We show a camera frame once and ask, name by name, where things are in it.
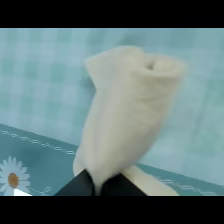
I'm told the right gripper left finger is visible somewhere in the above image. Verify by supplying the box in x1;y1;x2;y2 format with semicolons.
54;168;96;197

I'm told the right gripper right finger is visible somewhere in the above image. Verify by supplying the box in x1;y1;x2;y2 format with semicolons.
100;173;148;197

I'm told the cream shirt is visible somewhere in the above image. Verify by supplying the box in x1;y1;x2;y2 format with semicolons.
72;45;187;197

